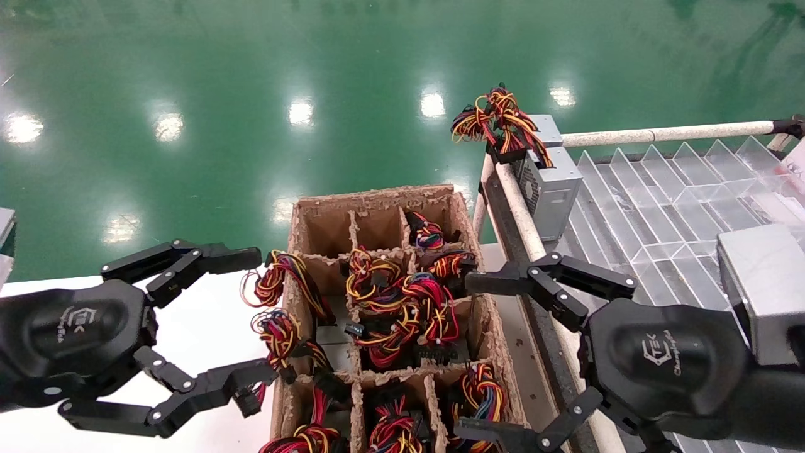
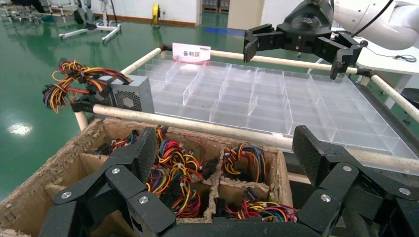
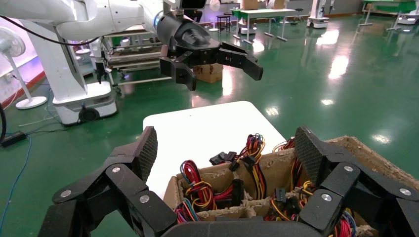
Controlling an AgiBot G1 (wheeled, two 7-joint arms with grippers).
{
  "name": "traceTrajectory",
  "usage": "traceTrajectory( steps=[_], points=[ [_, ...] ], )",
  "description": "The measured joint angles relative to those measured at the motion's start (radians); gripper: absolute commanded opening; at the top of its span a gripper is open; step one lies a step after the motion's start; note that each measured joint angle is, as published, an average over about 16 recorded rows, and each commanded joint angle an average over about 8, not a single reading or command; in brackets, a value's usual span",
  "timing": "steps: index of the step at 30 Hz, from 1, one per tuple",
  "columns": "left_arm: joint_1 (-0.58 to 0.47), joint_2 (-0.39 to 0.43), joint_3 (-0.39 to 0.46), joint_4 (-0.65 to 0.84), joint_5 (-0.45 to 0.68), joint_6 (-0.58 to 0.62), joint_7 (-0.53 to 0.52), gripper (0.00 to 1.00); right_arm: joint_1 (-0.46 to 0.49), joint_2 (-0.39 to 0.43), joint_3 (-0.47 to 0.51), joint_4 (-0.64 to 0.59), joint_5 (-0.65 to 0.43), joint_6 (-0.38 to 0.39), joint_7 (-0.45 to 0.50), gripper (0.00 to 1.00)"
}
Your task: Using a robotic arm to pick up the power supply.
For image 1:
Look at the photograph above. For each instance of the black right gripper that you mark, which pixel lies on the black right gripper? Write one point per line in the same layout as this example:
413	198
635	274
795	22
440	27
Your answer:
666	365

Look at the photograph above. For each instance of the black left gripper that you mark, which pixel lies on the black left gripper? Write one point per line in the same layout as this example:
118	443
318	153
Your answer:
69	333

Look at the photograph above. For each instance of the cardboard box with dividers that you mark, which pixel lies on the cardboard box with dividers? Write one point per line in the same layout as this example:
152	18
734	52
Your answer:
327	229

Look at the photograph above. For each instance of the clear plastic divider tray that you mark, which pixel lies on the clear plastic divider tray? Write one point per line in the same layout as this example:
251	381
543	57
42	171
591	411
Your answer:
660	207

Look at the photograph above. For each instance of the gray metal object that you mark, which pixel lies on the gray metal object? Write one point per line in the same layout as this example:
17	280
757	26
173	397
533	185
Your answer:
6	233

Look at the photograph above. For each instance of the gray metal power supply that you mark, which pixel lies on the gray metal power supply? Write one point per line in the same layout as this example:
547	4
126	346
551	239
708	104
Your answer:
547	129

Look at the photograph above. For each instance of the black pipe connector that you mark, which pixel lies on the black pipe connector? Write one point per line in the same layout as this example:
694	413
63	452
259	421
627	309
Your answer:
791	126

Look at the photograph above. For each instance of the black frame strip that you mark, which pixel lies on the black frame strip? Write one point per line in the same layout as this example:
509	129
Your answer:
553	352

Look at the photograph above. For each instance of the long beige pipe rail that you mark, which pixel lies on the long beige pipe rail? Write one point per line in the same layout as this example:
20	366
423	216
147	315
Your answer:
660	133
531	233

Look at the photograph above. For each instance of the short beige pipe rail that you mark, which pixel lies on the short beige pipe rail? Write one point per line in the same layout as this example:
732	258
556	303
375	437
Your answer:
483	207

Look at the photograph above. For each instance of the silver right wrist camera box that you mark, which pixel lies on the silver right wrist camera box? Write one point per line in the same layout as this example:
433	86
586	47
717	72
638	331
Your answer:
764	283

